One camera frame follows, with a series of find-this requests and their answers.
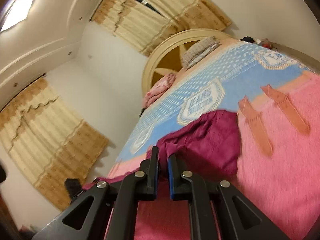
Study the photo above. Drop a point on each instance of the folded pink floral blanket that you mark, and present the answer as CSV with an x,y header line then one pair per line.
x,y
158,89

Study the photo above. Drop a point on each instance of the cream arched wooden headboard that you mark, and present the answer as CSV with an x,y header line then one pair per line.
x,y
166,58

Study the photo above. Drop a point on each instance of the clutter on far bedside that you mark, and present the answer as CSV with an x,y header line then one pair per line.
x,y
264,42

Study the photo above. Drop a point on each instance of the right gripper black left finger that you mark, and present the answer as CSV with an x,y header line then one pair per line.
x,y
148,184

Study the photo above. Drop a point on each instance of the ceiling light panel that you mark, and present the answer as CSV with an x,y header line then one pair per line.
x,y
17,13

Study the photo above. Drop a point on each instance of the magenta quilted puffer jacket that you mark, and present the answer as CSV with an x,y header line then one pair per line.
x,y
210,147

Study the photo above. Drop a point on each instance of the beige patterned window curtain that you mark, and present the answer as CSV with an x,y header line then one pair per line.
x,y
145,24

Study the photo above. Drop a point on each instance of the pink and blue bedspread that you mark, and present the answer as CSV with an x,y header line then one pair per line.
x,y
247,114

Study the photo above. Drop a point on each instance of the striped grey pillow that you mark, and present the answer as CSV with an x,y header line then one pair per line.
x,y
198,51

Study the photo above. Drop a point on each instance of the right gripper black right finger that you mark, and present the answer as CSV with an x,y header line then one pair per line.
x,y
179,179

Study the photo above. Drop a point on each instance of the beige patterned side curtain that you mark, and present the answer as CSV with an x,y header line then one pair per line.
x,y
48,141

